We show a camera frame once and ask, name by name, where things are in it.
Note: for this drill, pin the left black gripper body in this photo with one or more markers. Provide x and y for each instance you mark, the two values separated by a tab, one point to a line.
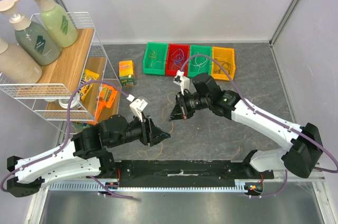
144	133

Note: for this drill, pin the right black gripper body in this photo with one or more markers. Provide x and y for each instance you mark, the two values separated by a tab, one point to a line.
182	105

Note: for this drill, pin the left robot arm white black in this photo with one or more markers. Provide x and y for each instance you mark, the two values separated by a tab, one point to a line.
86	154

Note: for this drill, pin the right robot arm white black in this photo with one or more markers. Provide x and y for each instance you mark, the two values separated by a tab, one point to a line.
299	148

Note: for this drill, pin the green bin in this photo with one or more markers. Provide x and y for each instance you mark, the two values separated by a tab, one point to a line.
199	65
154	60

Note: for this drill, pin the red bin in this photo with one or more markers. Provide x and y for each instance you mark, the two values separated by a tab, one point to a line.
177	54

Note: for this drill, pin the orange toy package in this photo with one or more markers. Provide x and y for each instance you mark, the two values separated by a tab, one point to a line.
105	103

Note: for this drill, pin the left green bin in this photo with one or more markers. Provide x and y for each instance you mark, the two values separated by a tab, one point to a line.
154	60

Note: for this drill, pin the yellow bin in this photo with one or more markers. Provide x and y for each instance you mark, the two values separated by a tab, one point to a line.
226	57

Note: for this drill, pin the yellow green small box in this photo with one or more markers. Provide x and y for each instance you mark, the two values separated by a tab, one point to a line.
127	73

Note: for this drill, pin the colourful box on lower shelf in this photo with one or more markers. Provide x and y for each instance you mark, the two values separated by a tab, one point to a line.
78	127

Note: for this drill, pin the yellow candy bag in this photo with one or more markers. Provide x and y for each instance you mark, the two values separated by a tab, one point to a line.
86	77

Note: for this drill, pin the white tape roll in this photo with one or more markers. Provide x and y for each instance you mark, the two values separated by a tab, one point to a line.
74	103

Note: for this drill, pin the light green pump bottle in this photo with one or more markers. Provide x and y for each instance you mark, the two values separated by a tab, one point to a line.
57	22

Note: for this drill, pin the beige pump bottle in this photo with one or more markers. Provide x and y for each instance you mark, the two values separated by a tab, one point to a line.
16	63

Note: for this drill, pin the dark green pump bottle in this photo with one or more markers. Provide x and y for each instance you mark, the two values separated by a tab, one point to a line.
35	39

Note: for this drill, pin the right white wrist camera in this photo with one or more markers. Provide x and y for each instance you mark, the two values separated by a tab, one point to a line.
181	80

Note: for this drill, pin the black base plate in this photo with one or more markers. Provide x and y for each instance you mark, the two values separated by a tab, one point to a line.
182	172

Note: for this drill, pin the white wire shelf rack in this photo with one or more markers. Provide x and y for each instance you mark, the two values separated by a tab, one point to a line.
60	78

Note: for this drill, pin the slotted cable duct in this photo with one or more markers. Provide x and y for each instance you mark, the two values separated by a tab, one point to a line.
236	187

